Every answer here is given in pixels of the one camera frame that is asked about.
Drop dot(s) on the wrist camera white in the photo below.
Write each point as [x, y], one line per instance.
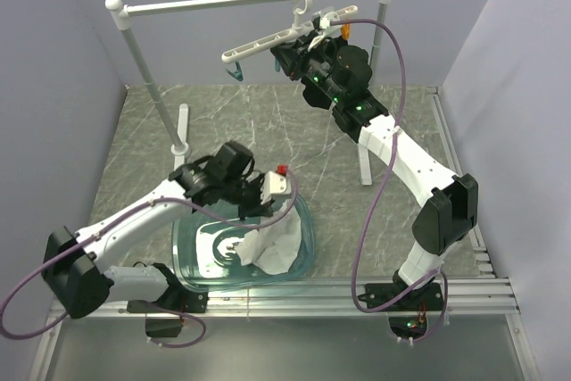
[323, 24]
[276, 186]

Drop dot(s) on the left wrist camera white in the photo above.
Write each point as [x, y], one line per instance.
[276, 186]

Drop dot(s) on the white plastic clip hanger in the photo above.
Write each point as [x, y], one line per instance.
[298, 29]

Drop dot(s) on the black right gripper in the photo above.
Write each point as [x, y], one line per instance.
[293, 57]

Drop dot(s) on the aluminium rail frame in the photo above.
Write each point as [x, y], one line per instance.
[306, 329]

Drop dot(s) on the silver white clothes rack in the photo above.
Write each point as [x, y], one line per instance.
[200, 43]

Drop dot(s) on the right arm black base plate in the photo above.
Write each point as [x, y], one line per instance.
[416, 315]

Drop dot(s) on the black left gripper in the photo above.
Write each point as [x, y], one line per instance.
[257, 210]

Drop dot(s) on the teal transparent plastic basin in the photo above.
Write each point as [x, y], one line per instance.
[204, 251]

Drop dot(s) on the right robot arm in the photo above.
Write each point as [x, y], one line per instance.
[335, 76]

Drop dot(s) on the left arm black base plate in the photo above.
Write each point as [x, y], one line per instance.
[166, 318]

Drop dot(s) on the white underwear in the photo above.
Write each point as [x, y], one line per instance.
[272, 249]

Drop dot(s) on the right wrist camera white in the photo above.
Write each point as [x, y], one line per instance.
[323, 24]

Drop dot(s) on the orange plastic clip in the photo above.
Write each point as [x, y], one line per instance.
[346, 31]

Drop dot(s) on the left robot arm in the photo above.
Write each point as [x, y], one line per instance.
[81, 267]

